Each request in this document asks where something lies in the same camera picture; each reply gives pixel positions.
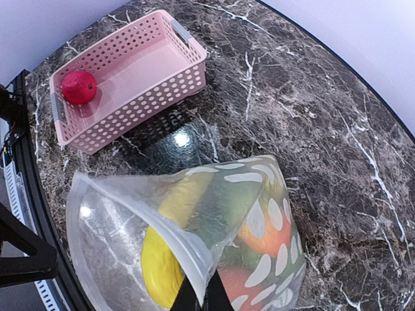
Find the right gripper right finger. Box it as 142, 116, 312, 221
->
206, 270, 233, 311

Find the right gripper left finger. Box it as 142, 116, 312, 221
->
170, 277, 200, 311

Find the yellow toy banana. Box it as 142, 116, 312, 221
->
141, 173, 213, 309

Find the clear dotted zip bag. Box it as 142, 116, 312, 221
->
66, 155, 306, 310

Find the orange green toy mango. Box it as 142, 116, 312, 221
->
195, 172, 291, 257

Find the pink plastic basket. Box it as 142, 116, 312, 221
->
49, 10, 207, 155

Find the orange toy fruit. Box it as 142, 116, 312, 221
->
219, 268, 263, 310

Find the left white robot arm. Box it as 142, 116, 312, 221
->
1, 85, 58, 288

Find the red toy fruit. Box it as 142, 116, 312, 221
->
61, 71, 97, 105

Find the black front rail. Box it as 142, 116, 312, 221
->
2, 70, 94, 310

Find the white slotted cable duct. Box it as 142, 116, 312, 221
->
0, 119, 62, 311

